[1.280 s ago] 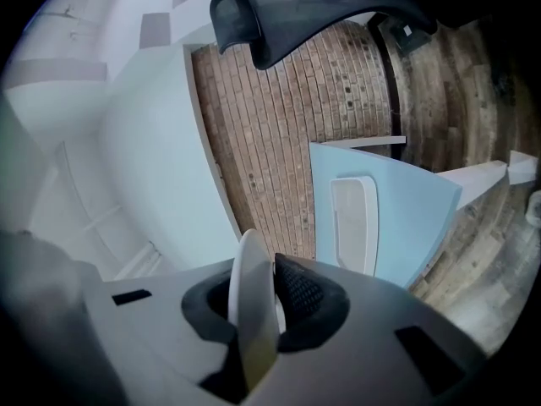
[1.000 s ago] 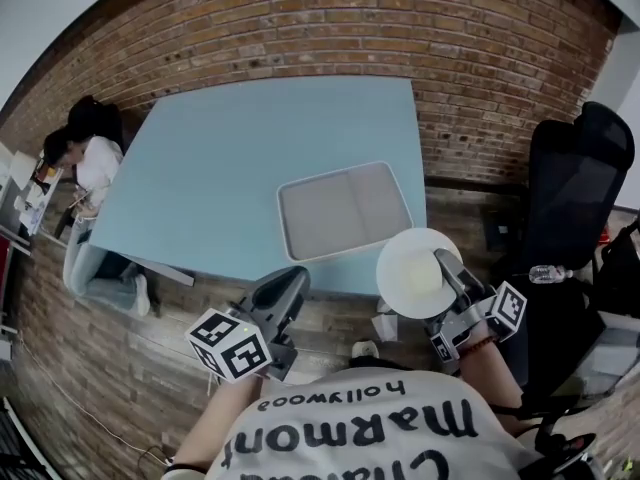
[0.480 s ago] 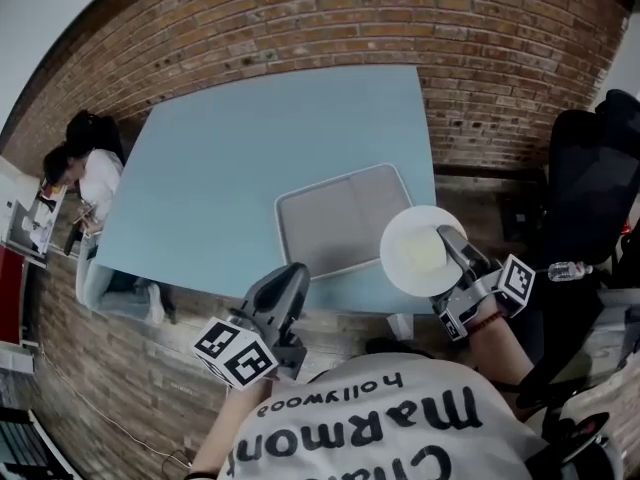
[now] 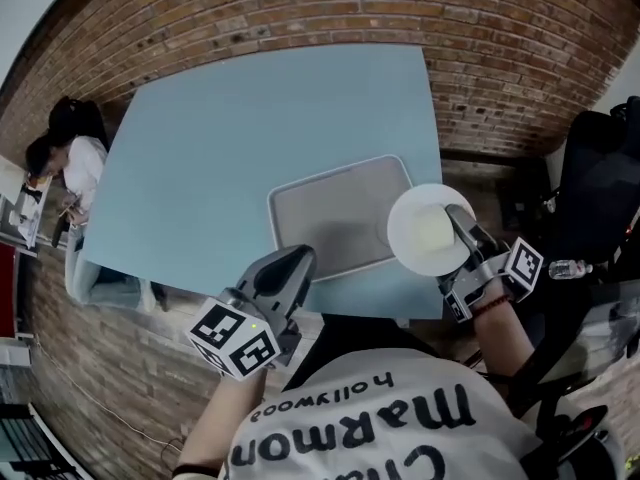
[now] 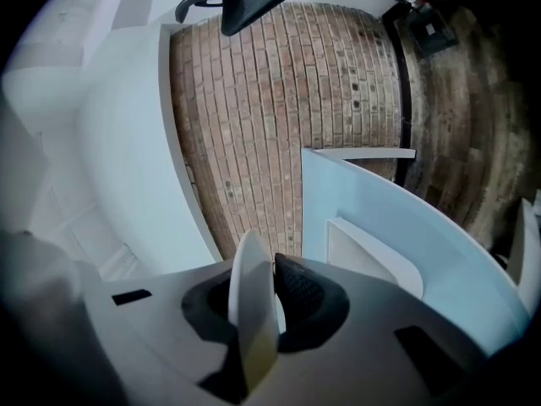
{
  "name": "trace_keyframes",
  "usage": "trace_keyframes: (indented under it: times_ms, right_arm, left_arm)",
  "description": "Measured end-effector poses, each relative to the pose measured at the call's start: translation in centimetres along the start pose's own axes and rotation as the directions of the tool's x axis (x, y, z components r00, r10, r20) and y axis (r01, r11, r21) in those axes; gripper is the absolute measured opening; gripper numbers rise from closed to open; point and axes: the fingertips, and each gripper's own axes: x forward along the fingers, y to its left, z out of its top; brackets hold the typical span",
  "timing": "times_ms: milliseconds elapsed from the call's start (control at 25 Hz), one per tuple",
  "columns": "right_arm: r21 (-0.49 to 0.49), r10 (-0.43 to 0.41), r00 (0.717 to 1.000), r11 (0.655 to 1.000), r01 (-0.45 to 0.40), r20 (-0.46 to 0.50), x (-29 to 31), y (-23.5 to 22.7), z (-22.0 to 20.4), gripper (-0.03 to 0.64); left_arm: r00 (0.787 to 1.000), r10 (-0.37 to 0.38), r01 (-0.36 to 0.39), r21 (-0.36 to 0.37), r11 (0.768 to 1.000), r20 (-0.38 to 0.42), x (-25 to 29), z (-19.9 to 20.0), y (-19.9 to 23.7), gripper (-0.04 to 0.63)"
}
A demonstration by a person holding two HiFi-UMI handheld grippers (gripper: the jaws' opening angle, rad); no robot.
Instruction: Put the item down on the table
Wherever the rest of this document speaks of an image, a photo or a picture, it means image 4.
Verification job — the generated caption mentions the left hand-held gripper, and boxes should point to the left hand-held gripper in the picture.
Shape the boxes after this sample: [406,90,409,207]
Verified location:
[184,245,318,382]

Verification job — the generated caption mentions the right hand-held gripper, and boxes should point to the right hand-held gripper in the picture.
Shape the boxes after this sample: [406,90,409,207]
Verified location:
[437,203,545,325]

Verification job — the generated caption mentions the pale yellow food block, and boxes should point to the pale yellow food block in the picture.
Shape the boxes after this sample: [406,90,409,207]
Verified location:
[407,204,455,254]

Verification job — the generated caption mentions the round white plate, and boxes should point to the round white plate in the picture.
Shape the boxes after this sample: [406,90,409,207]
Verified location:
[387,183,477,278]

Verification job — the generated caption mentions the white rectangular tray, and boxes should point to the white rectangular tray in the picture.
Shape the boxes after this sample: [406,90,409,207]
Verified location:
[267,154,417,284]

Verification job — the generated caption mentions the person's left forearm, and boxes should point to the person's left forearm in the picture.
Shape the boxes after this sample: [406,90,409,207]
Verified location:
[173,367,272,480]

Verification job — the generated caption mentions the person's right forearm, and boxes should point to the person's right forearm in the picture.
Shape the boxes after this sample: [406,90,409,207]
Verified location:
[472,300,539,385]

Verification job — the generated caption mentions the person's black trousers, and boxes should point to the person's black trousers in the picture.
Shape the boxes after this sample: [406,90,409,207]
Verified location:
[283,311,442,405]

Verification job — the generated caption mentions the clear plastic water bottle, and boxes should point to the clear plastic water bottle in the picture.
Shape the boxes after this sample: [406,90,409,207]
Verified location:
[548,260,594,281]

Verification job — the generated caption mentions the light blue white-legged table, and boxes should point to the light blue white-legged table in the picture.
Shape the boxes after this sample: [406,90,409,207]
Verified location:
[82,42,445,327]

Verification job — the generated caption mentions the black mesh office chair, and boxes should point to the black mesh office chair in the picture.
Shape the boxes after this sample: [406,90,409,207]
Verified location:
[543,95,640,284]

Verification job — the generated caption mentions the person's white printed t-shirt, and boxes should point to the person's white printed t-shirt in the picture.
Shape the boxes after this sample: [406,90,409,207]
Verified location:
[219,346,547,480]

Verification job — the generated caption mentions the white narrow side table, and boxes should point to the white narrow side table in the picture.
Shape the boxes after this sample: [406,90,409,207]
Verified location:
[0,155,54,249]

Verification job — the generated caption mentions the red cabinet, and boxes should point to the red cabinet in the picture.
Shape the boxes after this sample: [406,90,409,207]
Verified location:
[0,241,22,340]

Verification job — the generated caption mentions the red bead bracelet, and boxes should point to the red bead bracelet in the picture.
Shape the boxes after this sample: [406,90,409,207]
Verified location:
[472,293,514,320]

